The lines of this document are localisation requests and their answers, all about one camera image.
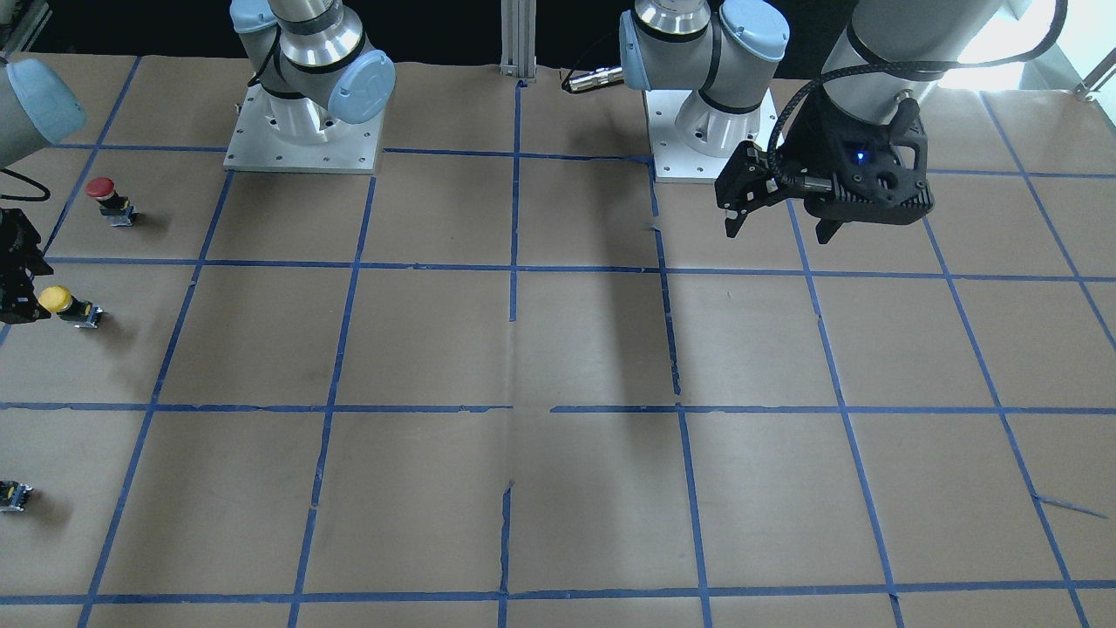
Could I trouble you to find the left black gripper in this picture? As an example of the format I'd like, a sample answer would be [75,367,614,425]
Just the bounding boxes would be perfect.
[715,87,869,245]

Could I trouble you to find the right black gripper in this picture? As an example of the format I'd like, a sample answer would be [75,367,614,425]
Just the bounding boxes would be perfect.
[1,209,52,323]

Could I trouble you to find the yellow push button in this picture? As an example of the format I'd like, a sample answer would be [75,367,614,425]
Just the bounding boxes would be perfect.
[37,286,104,329]

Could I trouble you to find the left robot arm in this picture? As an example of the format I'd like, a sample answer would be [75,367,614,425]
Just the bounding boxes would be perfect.
[561,1,999,245]

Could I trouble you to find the red push button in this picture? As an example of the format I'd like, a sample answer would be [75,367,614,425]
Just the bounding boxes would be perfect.
[85,176,136,228]

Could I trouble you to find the green push button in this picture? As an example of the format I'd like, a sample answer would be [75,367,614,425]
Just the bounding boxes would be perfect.
[1,480,35,513]

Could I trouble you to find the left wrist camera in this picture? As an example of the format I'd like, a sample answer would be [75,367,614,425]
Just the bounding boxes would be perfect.
[804,95,936,225]

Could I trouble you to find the aluminium frame post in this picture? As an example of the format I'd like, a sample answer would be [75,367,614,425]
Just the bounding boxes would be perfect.
[499,0,537,83]

